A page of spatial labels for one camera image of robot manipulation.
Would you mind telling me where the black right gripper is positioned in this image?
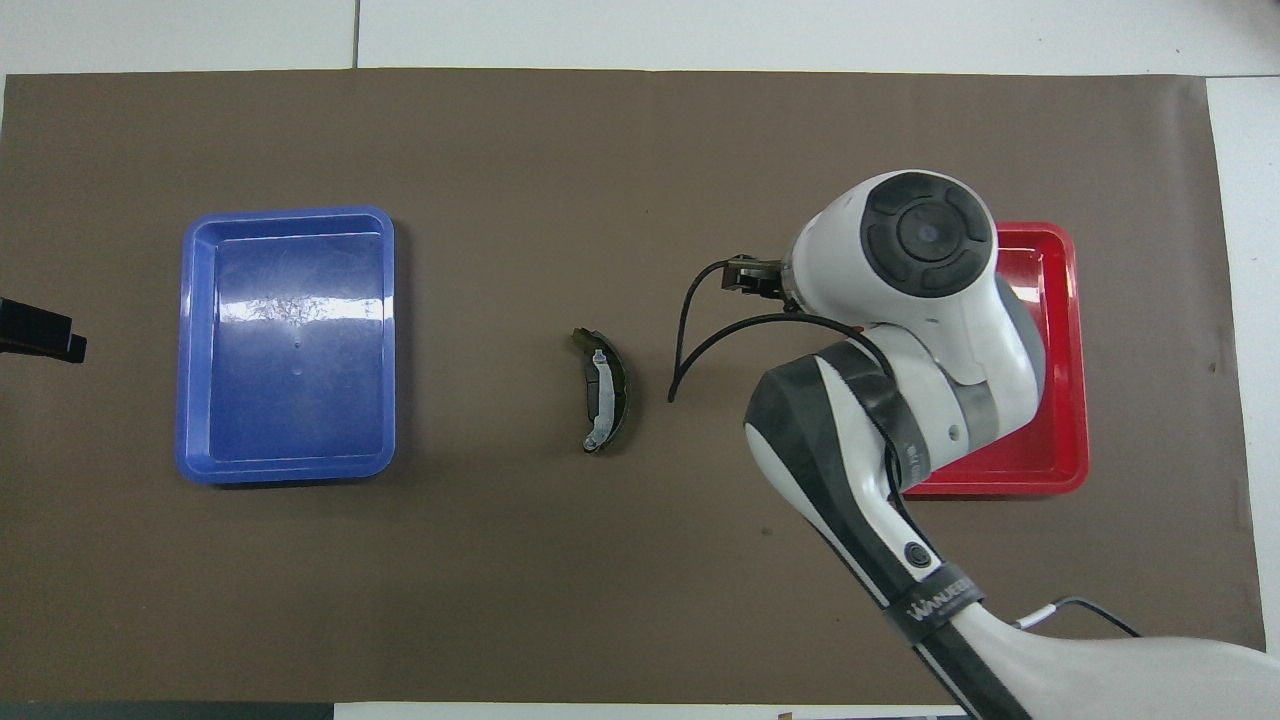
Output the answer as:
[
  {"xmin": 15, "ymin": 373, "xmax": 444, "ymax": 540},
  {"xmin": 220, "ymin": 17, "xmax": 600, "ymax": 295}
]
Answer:
[{"xmin": 725, "ymin": 255, "xmax": 793, "ymax": 301}]

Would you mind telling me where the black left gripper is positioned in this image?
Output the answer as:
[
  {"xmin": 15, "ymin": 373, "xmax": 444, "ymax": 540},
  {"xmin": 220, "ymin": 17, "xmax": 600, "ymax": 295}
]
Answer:
[{"xmin": 0, "ymin": 298, "xmax": 88, "ymax": 363}]

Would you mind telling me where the curved dark brake shoe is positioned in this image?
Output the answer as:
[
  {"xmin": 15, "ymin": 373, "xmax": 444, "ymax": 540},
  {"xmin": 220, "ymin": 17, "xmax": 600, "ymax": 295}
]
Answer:
[{"xmin": 572, "ymin": 328, "xmax": 632, "ymax": 454}]

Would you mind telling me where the blue plastic tray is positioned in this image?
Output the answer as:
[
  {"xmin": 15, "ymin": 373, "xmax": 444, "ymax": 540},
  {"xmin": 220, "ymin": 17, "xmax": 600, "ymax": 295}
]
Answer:
[{"xmin": 176, "ymin": 206, "xmax": 398, "ymax": 486}]

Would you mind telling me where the brown table mat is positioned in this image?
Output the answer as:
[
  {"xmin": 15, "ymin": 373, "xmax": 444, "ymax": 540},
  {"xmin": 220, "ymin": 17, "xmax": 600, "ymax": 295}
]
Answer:
[{"xmin": 0, "ymin": 68, "xmax": 1266, "ymax": 706}]

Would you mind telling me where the red plastic tray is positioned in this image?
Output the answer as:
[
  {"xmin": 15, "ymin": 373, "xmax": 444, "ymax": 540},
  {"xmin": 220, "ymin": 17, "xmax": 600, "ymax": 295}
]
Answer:
[{"xmin": 900, "ymin": 221, "xmax": 1091, "ymax": 498}]

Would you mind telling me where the small dark brake pad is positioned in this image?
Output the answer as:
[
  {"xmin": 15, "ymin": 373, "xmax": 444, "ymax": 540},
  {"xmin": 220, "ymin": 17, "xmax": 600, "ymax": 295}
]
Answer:
[{"xmin": 581, "ymin": 348, "xmax": 627, "ymax": 441}]

